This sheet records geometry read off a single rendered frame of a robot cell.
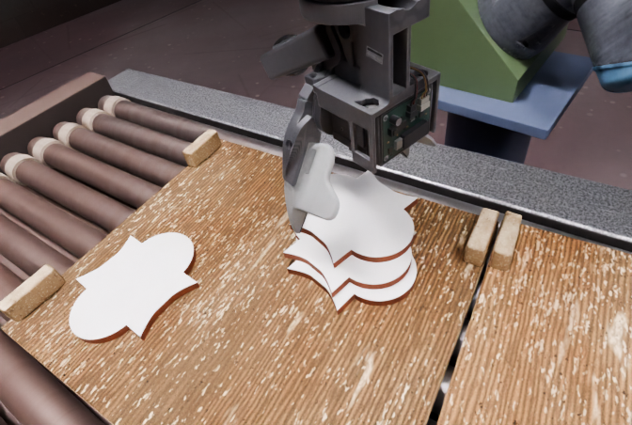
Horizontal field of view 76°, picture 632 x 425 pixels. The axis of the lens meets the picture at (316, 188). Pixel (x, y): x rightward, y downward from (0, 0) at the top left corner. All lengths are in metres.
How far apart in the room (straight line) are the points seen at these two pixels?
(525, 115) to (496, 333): 0.45
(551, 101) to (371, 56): 0.57
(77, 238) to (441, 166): 0.49
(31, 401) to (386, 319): 0.34
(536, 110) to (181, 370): 0.65
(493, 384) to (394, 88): 0.24
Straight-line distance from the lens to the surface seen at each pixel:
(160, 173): 0.66
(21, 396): 0.51
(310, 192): 0.34
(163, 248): 0.50
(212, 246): 0.49
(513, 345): 0.40
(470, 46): 0.78
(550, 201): 0.55
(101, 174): 0.71
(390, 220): 0.43
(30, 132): 0.89
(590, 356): 0.42
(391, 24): 0.26
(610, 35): 0.68
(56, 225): 0.66
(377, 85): 0.28
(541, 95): 0.83
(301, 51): 0.33
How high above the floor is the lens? 1.29
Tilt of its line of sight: 43 degrees down
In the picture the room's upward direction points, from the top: 10 degrees counter-clockwise
